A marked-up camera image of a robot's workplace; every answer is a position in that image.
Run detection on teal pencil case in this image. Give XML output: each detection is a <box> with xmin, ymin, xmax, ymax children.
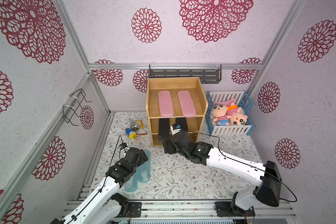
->
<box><xmin>138</xmin><ymin>150</ymin><xmax>151</xmax><ymax>183</ymax></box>
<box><xmin>124</xmin><ymin>175</ymin><xmax>138</xmax><ymax>193</ymax></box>

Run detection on pink plush pig toy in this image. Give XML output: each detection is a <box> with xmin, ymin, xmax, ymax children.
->
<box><xmin>211</xmin><ymin>99</ymin><xmax>236</xmax><ymax>126</ymax></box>

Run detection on blue white toy crate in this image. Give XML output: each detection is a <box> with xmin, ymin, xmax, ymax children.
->
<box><xmin>205</xmin><ymin>91</ymin><xmax>254</xmax><ymax>136</ymax></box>

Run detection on blue yellow keychain toy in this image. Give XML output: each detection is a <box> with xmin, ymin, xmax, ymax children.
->
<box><xmin>125</xmin><ymin>128</ymin><xmax>147</xmax><ymax>140</ymax></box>

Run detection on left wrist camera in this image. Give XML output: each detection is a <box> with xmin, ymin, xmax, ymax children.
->
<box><xmin>119</xmin><ymin>142</ymin><xmax>129</xmax><ymax>152</ymax></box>

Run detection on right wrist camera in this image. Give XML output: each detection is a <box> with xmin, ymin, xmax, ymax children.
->
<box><xmin>170</xmin><ymin>123</ymin><xmax>182</xmax><ymax>135</ymax></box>

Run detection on grey wall-mounted rack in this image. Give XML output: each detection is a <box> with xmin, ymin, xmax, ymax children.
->
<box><xmin>149</xmin><ymin>64</ymin><xmax>222</xmax><ymax>84</ymax></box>

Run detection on pink pencil case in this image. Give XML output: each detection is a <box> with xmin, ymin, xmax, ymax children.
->
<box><xmin>158</xmin><ymin>91</ymin><xmax>174</xmax><ymax>118</ymax></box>
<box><xmin>178</xmin><ymin>90</ymin><xmax>197</xmax><ymax>118</ymax></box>

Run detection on orange striped plush toy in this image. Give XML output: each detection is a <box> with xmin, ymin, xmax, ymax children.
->
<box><xmin>226</xmin><ymin>103</ymin><xmax>248</xmax><ymax>126</ymax></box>

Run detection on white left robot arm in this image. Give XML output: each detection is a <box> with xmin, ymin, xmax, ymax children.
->
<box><xmin>51</xmin><ymin>147</ymin><xmax>148</xmax><ymax>224</ymax></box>

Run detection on aluminium frame rails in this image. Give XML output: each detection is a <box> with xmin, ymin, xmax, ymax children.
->
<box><xmin>0</xmin><ymin>1</ymin><xmax>293</xmax><ymax>224</ymax></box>

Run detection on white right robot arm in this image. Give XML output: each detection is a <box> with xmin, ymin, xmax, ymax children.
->
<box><xmin>162</xmin><ymin>132</ymin><xmax>282</xmax><ymax>211</ymax></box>

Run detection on grey plush keychain toy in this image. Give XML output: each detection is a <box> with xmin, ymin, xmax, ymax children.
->
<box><xmin>129</xmin><ymin>120</ymin><xmax>144</xmax><ymax>132</ymax></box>

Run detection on wooden three-tier shelf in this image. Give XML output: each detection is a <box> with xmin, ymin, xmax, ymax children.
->
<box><xmin>146</xmin><ymin>77</ymin><xmax>208</xmax><ymax>147</ymax></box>

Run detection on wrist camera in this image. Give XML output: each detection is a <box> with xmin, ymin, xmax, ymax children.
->
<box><xmin>170</xmin><ymin>123</ymin><xmax>182</xmax><ymax>135</ymax></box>
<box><xmin>119</xmin><ymin>142</ymin><xmax>129</xmax><ymax>152</ymax></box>

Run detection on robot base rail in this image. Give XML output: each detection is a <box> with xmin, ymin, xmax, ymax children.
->
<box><xmin>115</xmin><ymin>199</ymin><xmax>299</xmax><ymax>224</ymax></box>

